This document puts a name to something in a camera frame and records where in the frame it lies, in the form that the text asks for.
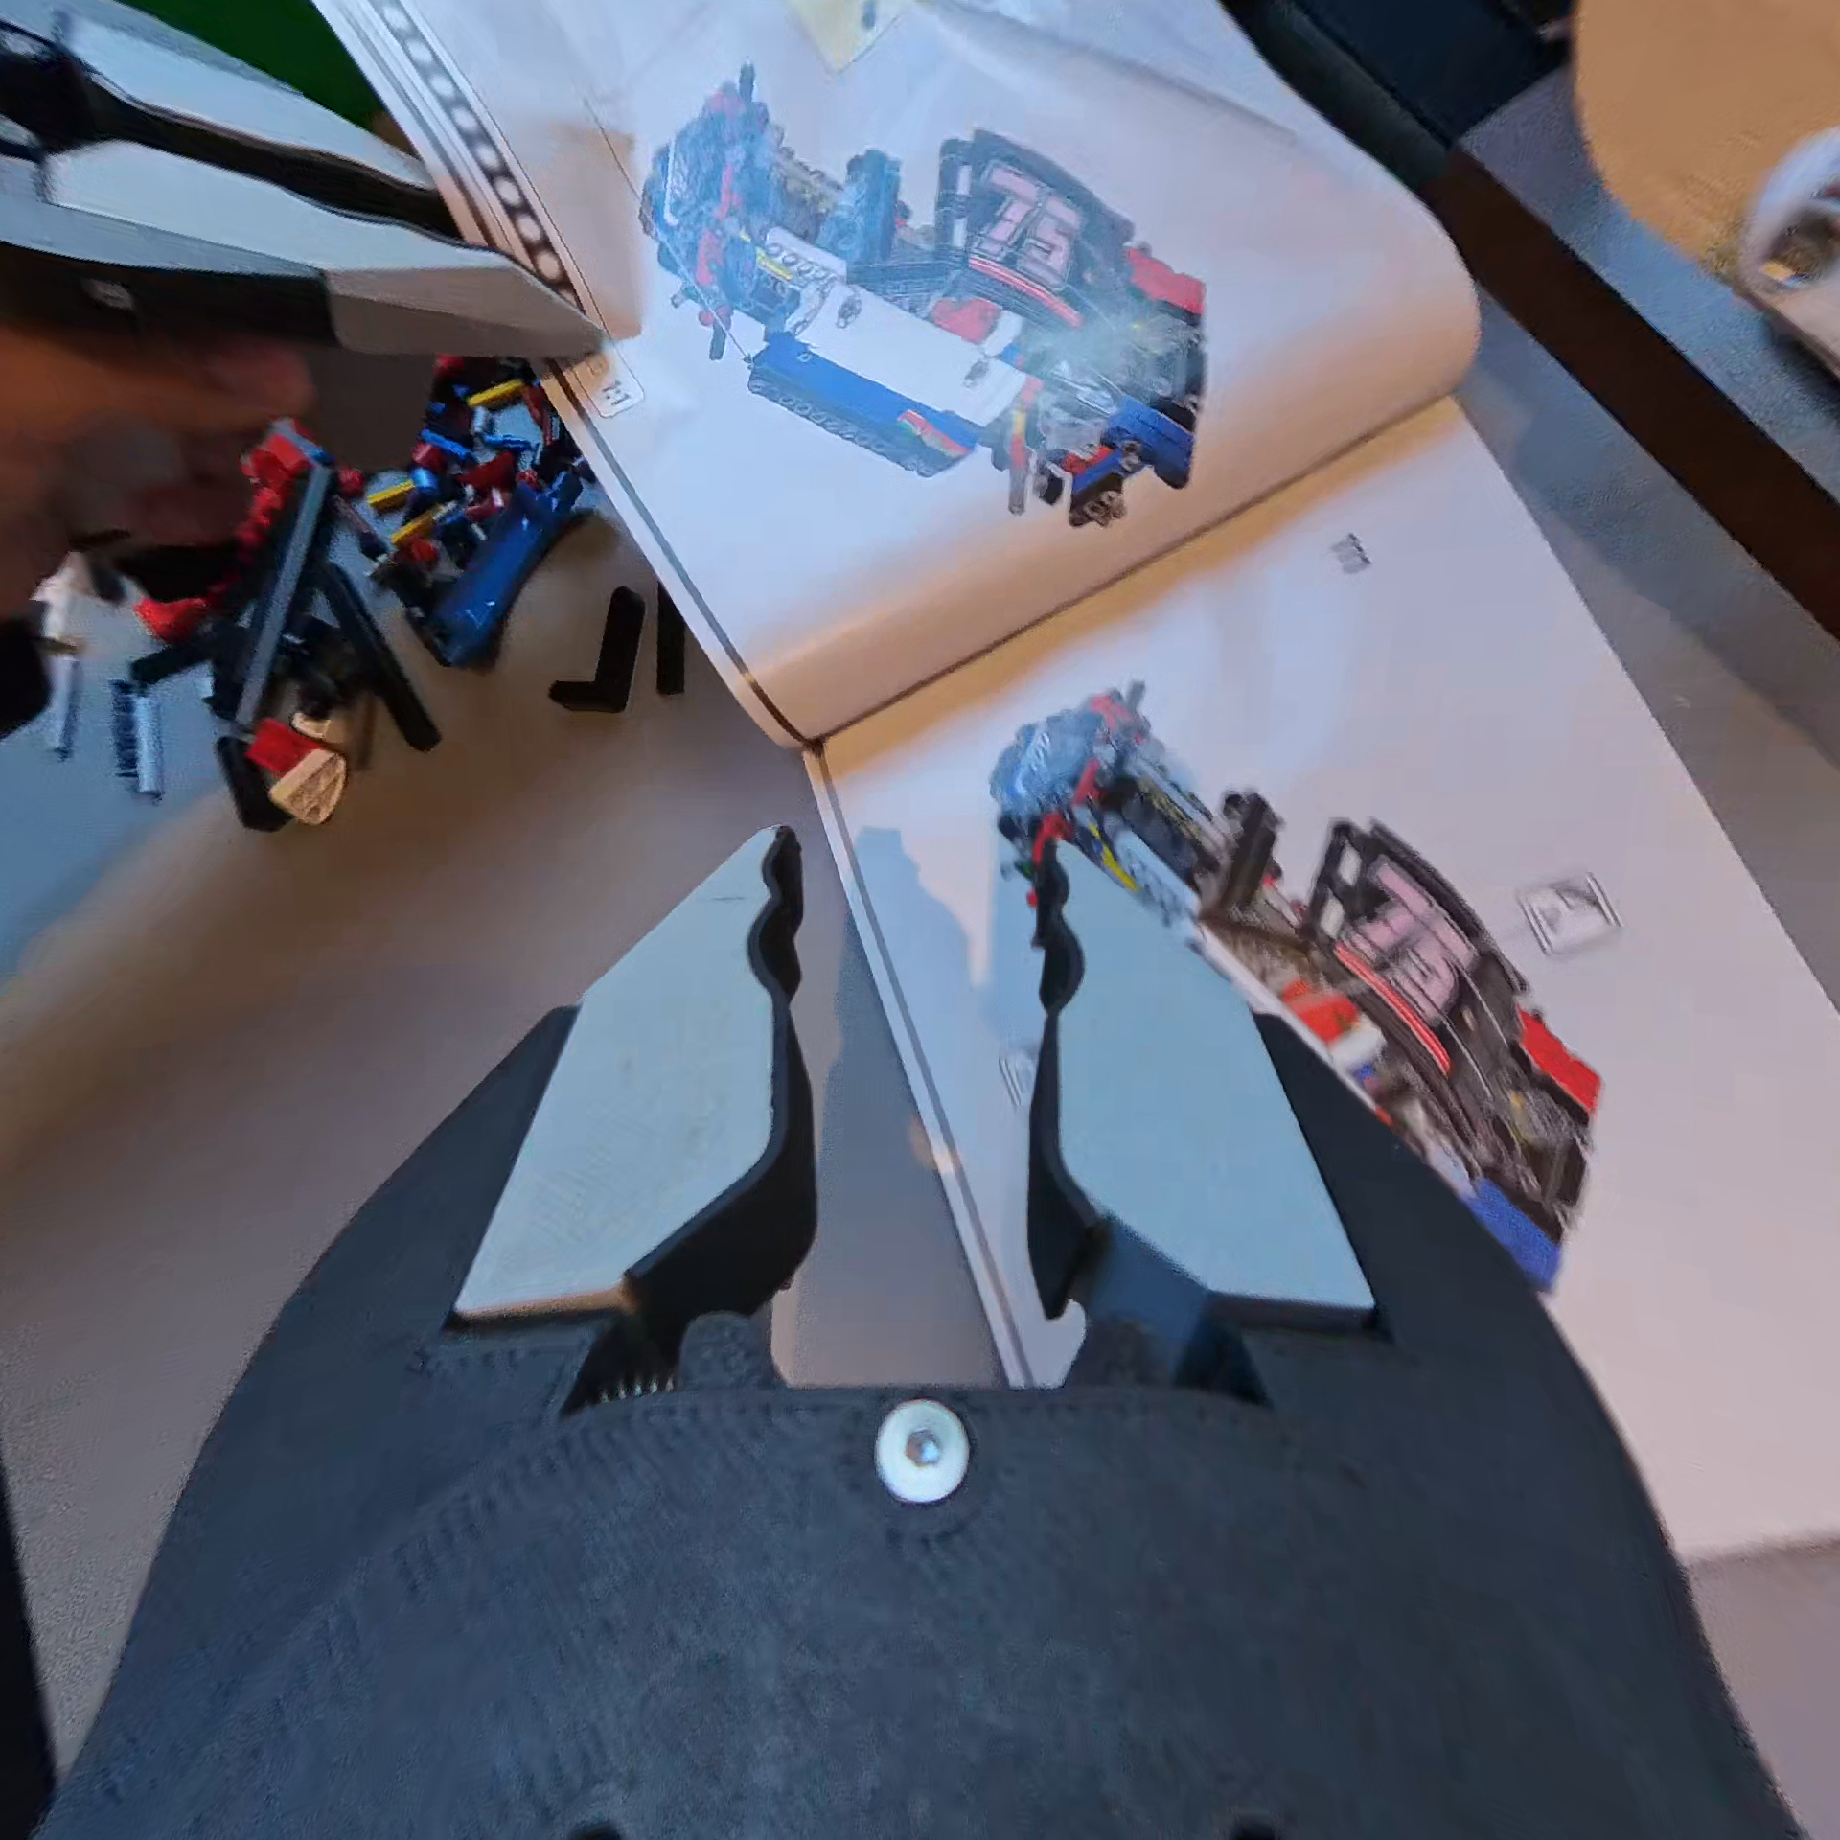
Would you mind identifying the black angled toy beam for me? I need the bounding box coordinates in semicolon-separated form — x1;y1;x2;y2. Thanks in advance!
553;584;649;717

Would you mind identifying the pile of toy brick pieces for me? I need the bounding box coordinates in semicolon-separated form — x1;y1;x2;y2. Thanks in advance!
37;351;598;807

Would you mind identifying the grey desk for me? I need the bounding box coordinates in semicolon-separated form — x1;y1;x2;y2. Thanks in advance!
0;72;1840;1840

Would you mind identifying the black red toy car assembly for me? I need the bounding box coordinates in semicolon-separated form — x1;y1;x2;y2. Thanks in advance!
129;421;445;835

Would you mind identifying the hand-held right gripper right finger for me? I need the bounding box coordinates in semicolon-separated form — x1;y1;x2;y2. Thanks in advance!
1024;840;1379;1344

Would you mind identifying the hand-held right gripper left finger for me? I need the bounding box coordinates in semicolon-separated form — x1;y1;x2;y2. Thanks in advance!
453;828;820;1322

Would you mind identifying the white document holder stand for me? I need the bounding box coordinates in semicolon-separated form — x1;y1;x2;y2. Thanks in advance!
1735;127;1840;380

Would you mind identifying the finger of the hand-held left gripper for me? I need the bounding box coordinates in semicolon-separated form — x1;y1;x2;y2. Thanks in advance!
0;0;442;202
0;139;608;364

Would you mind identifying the person's left hand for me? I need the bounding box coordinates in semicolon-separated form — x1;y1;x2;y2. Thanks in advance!
0;324;316;636

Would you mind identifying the toy car instruction booklet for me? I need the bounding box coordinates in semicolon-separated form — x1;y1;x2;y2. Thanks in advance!
312;0;1840;1562

